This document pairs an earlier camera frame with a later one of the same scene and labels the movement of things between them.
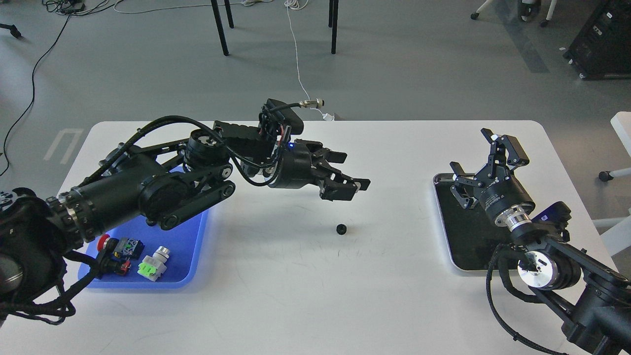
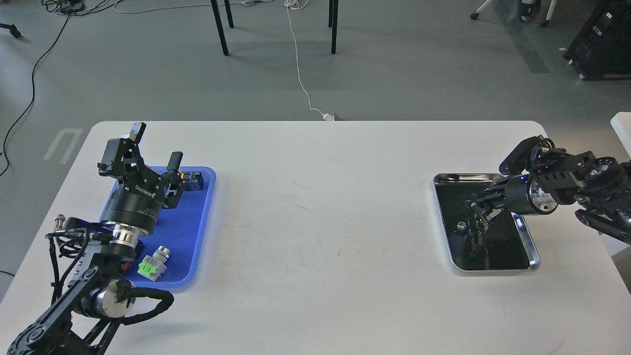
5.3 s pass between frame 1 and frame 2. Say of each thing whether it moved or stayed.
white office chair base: stayed
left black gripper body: moved
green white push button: stayed
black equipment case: stayed
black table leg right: stayed
